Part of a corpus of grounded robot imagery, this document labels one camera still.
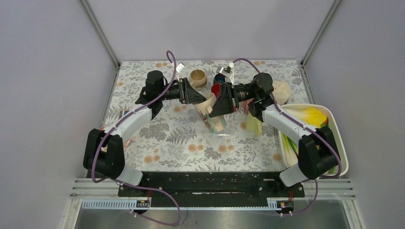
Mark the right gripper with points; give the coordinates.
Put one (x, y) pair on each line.
(228, 101)

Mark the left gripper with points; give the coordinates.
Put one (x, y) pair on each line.
(188, 94)

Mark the red mug black handle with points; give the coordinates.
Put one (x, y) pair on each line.
(215, 89)

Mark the beige round mug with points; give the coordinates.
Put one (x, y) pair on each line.
(198, 79)

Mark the pink ghost mug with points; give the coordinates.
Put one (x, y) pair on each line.
(245, 105)

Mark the blue ribbed mug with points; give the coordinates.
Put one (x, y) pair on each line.
(219, 78)

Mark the light green mug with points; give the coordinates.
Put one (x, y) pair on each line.
(253, 124)

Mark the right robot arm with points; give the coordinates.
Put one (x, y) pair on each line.
(317, 150)

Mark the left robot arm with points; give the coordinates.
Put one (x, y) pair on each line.
(104, 151)

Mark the clear plastic tray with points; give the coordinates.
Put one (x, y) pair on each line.
(202, 123)

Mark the floral tablecloth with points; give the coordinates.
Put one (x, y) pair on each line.
(168, 143)

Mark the yellow sponge blue label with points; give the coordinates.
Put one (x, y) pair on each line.
(123, 113)

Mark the toy white leek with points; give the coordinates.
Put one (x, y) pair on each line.
(290, 151)

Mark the toy yellow vegetable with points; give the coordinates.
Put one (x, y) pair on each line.
(311, 116)

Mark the white plastic basket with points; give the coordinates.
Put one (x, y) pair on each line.
(332, 124)

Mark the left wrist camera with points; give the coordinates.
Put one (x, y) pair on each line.
(179, 67)

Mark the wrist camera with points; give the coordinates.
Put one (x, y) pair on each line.
(227, 72)
(179, 67)

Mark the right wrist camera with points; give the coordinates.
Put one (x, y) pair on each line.
(227, 72)

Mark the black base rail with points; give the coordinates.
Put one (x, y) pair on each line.
(213, 189)

